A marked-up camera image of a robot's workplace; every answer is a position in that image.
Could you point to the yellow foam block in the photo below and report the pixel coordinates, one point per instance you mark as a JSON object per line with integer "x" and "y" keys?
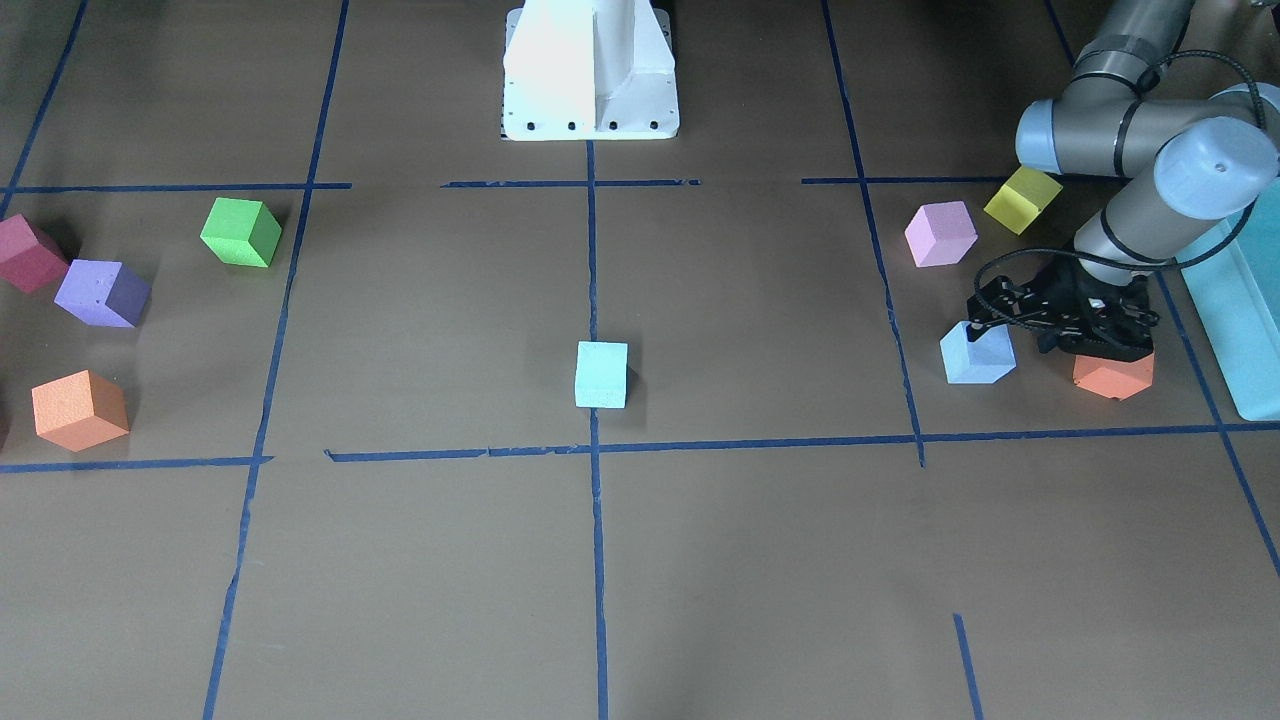
{"x": 1022, "y": 198}

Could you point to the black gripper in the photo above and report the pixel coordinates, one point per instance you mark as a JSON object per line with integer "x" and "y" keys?
{"x": 1062, "y": 296}

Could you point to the purple foam block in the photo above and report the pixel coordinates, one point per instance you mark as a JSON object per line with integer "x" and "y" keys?
{"x": 103, "y": 293}

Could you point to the pink foam block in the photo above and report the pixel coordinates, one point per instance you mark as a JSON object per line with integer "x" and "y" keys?
{"x": 940, "y": 233}

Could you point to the blue foam block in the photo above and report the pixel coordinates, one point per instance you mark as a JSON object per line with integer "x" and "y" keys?
{"x": 601, "y": 375}
{"x": 982, "y": 361}

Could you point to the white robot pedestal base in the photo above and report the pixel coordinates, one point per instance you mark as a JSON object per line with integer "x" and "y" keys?
{"x": 589, "y": 70}

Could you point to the teal plastic bin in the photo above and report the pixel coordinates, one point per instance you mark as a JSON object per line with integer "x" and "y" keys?
{"x": 1236, "y": 293}

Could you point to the crimson foam block near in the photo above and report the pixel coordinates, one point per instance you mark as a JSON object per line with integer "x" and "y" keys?
{"x": 30, "y": 259}

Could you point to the orange foam block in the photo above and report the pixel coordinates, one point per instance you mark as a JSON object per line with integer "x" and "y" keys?
{"x": 80, "y": 411}
{"x": 1112, "y": 378}

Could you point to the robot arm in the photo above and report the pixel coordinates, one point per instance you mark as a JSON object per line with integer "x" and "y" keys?
{"x": 1187, "y": 164}

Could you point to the green foam block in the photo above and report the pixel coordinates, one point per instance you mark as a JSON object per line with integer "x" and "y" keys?
{"x": 241, "y": 232}

